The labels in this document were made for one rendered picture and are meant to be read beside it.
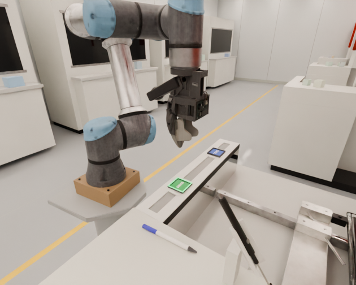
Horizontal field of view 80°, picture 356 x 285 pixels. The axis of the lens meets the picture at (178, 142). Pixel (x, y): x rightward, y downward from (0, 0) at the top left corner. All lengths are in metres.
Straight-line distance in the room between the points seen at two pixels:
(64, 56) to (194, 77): 3.12
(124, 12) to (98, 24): 0.06
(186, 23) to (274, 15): 8.20
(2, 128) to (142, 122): 2.41
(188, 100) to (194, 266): 0.35
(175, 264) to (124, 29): 0.50
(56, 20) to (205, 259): 3.37
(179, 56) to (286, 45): 8.08
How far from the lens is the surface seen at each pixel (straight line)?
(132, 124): 0.81
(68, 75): 3.56
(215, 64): 6.85
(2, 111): 3.05
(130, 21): 0.54
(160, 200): 0.63
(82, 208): 0.87
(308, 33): 8.45
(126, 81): 0.85
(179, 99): 0.51
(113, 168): 0.82
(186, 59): 0.49
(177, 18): 0.50
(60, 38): 3.54
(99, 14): 0.52
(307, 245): 0.71
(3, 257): 2.09
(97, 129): 0.76
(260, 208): 0.81
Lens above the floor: 1.36
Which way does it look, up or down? 25 degrees down
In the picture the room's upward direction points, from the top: straight up
